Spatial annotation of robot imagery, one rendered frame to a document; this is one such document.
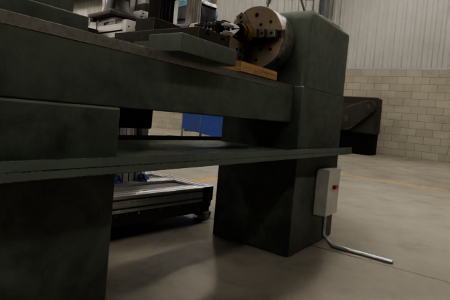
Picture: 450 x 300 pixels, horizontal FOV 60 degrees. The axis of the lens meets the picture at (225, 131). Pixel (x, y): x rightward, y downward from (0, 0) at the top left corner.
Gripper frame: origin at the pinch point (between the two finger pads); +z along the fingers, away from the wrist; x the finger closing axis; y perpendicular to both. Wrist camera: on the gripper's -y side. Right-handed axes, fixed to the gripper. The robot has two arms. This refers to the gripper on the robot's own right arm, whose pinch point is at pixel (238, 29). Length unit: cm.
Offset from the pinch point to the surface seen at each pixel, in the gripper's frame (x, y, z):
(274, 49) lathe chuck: -5.5, -19.3, 9.0
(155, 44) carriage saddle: -19, 57, 8
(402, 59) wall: 160, -1025, -149
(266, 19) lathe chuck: 9.2, -19.4, 3.0
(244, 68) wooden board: -19.8, 14.4, 14.8
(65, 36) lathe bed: -24, 92, 14
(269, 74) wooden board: -19.3, -6.3, 14.8
